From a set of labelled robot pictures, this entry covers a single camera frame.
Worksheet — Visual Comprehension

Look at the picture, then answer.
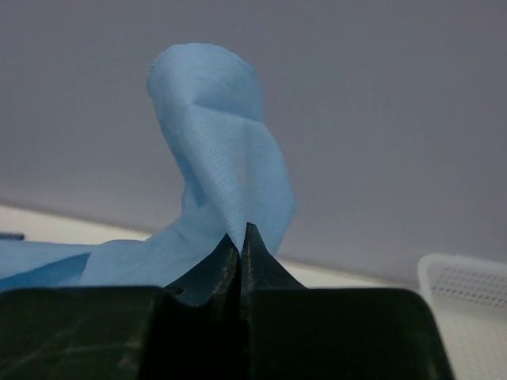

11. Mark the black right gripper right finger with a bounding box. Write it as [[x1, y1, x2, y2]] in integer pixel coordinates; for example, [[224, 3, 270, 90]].
[[240, 224, 454, 380]]

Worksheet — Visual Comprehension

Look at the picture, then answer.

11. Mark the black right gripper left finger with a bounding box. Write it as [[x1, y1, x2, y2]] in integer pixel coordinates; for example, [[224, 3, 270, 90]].
[[1, 237, 239, 379]]

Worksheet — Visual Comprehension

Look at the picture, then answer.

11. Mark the light blue long sleeve shirt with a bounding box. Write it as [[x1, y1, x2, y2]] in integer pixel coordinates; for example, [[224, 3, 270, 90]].
[[1, 43, 295, 291]]

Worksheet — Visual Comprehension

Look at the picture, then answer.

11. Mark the white plastic mesh basket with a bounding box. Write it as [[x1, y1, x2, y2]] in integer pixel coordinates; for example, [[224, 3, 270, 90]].
[[417, 254, 506, 380]]

